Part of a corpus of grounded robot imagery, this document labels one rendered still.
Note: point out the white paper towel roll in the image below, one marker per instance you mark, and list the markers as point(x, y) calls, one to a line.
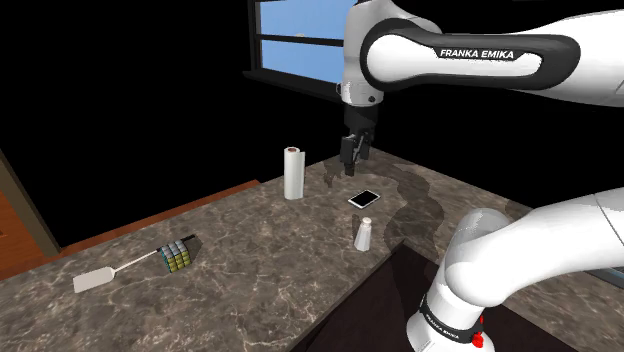
point(294, 174)

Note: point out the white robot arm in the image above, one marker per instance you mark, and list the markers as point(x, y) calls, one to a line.
point(468, 63)

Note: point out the white smartphone with black screen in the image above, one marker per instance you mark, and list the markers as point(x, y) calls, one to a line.
point(364, 198)

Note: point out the window with dark frame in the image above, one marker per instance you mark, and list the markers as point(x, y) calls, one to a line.
point(300, 44)

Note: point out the white salt shaker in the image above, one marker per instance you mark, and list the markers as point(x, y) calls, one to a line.
point(363, 235)

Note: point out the dark robot stand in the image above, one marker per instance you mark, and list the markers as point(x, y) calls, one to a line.
point(380, 312)

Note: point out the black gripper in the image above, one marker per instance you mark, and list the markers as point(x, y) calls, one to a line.
point(360, 118)

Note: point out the multicoloured puzzle cube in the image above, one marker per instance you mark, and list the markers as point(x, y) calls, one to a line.
point(176, 255)

